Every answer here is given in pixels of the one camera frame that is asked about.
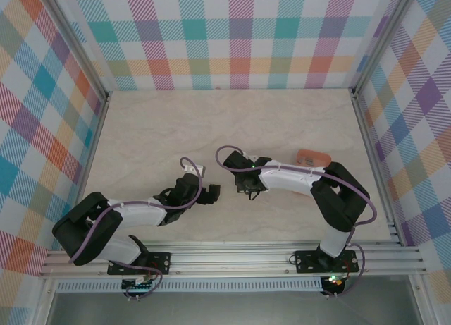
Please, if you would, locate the orange plastic tray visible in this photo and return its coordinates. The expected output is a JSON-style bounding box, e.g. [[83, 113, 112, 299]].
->
[[290, 148, 333, 200]]

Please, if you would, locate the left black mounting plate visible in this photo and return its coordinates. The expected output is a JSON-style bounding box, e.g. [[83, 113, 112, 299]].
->
[[107, 251, 173, 276]]

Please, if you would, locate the black mounting plate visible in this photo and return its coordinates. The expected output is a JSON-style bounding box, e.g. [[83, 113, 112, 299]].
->
[[294, 249, 360, 274], [107, 251, 173, 276]]

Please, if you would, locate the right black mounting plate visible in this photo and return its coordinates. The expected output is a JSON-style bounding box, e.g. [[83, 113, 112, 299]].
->
[[294, 249, 360, 274]]

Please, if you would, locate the left controller board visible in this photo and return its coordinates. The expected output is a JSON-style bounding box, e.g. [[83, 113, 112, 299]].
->
[[121, 275, 156, 295]]

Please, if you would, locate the controller board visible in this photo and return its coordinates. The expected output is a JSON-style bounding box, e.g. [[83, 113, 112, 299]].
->
[[121, 275, 156, 295], [322, 274, 348, 295]]

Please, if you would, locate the grey metal panel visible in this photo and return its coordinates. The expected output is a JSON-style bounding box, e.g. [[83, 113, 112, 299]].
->
[[45, 291, 424, 325]]

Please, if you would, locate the right controller board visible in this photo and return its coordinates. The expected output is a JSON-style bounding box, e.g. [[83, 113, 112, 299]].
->
[[322, 274, 348, 295]]

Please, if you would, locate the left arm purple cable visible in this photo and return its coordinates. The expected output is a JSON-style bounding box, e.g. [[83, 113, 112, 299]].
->
[[68, 157, 204, 300]]

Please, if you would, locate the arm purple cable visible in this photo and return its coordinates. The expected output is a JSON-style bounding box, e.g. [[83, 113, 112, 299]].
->
[[215, 145, 377, 298], [68, 157, 204, 300]]

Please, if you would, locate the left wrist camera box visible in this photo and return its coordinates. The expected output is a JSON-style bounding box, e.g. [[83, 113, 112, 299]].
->
[[180, 164, 206, 176]]

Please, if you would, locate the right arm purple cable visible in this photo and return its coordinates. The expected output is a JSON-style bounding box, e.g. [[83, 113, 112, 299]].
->
[[215, 145, 377, 298]]

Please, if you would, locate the wide aluminium base rail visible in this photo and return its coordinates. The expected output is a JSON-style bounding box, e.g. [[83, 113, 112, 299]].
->
[[37, 239, 429, 278]]

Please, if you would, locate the white slotted cable duct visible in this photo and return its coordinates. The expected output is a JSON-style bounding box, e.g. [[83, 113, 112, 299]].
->
[[56, 277, 323, 293]]

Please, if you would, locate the aluminium side rail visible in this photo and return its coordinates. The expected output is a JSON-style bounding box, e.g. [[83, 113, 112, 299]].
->
[[349, 88, 406, 247], [61, 92, 113, 252]]

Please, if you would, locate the aluminium corner post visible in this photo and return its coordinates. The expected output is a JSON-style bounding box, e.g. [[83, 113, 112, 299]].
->
[[37, 0, 113, 102], [348, 0, 422, 97]]

